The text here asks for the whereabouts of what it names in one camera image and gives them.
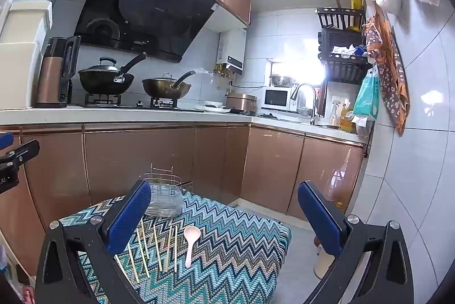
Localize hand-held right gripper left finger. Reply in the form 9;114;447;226
35;179;153;304

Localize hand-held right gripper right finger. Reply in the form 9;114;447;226
298;181;415;304

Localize clear utensil holder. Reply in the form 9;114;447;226
138;163;194;217

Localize beige plastic container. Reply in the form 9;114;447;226
313;236;336;280

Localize copper lower cabinets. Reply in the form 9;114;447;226
0;124;367;276

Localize pink plastic spoon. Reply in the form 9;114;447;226
183;226;200;269

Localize brown thermos kettle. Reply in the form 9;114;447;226
35;35;82;109

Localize white boxy unit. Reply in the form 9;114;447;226
0;1;54;109

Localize gas stove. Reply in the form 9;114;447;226
76;92;194;110

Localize zigzag patterned cloth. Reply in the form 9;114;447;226
59;188;292;304

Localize yellow bottle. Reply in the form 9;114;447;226
339;105;356;132

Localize black wok with lid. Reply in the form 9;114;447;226
78;53;147;95

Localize pink printed packet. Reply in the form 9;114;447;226
21;284;36;304

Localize steel faucet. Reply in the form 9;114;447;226
291;83;318;125

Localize white microwave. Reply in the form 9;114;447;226
262;86;298;112

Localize teal plastic bag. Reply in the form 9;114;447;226
353;67;380;120

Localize brass wok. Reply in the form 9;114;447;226
142;70;196;99

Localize white plate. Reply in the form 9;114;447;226
194;104;231;112

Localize copper rice cooker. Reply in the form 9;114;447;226
226;92;257;113

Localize steel bowl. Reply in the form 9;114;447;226
269;74;293;87

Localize kitchen window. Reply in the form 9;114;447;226
269;41;326;88

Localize brown floral apron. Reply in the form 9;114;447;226
364;3;409;135

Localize black dish rack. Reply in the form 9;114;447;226
317;7;370;84

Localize white water heater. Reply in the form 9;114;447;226
217;29;247;73

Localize black range hood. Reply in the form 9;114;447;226
74;0;218;63

